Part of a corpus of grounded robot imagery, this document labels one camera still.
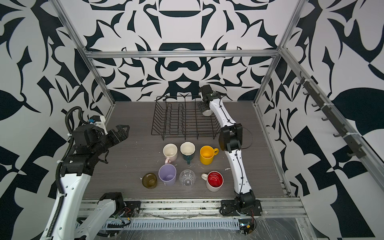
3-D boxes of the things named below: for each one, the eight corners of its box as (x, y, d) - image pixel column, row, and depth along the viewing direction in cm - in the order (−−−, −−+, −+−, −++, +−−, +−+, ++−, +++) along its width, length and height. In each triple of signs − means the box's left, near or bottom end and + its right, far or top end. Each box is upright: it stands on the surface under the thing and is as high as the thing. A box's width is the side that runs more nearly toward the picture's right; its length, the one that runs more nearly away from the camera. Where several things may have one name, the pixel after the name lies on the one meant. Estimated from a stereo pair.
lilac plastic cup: (161, 188, 82) (157, 181, 72) (163, 172, 88) (159, 163, 78) (177, 188, 82) (175, 181, 72) (178, 172, 88) (176, 163, 78)
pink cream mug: (164, 167, 89) (161, 160, 81) (165, 151, 96) (163, 143, 88) (178, 167, 89) (176, 160, 81) (179, 151, 96) (177, 143, 88)
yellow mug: (200, 164, 91) (200, 157, 83) (199, 152, 95) (200, 145, 88) (217, 164, 91) (219, 157, 83) (216, 152, 95) (218, 145, 88)
